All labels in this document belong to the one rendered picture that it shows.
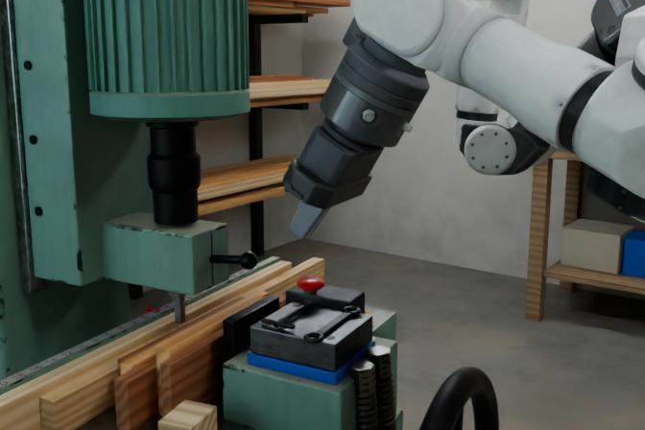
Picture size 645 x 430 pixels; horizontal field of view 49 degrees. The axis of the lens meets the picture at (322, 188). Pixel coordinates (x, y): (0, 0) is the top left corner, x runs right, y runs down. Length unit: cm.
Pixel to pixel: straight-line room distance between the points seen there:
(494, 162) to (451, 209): 327
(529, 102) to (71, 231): 53
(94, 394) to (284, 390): 20
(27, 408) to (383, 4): 50
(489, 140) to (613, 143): 59
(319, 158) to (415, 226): 383
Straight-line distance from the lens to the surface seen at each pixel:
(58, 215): 87
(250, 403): 74
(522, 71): 57
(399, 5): 63
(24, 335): 96
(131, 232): 85
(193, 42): 74
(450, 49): 60
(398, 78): 66
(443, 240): 444
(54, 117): 85
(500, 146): 111
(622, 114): 52
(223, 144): 430
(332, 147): 68
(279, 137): 470
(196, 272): 80
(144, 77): 74
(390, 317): 103
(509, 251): 429
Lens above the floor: 126
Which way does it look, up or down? 11 degrees down
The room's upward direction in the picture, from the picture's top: straight up
